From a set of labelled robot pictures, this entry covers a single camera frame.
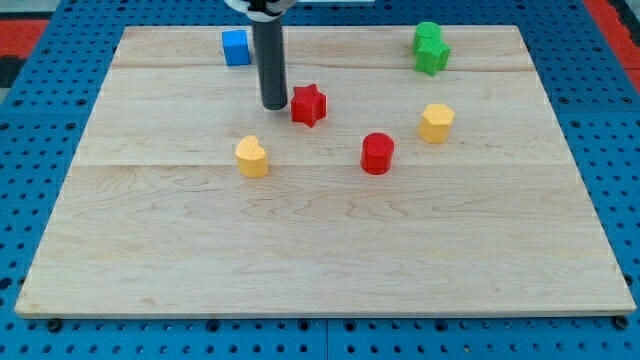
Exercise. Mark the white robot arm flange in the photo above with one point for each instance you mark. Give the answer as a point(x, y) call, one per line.
point(261, 10)

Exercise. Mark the blue cube block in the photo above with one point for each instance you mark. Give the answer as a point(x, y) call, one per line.
point(236, 48)

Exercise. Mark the green star block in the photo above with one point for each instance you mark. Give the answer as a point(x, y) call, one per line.
point(431, 56)

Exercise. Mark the yellow heart block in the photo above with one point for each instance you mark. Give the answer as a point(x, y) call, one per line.
point(251, 158)

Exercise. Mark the green cylinder block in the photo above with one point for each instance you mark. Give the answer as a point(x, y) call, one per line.
point(425, 31)

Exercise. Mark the red star block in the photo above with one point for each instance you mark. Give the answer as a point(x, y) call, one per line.
point(308, 105)

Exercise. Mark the red cylinder block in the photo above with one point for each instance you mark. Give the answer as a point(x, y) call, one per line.
point(377, 153)

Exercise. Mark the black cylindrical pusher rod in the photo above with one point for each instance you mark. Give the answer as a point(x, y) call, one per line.
point(270, 59)

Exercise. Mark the light wooden board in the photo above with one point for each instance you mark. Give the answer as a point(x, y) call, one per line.
point(154, 219)

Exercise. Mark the yellow hexagon block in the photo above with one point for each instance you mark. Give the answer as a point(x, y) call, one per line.
point(436, 123)

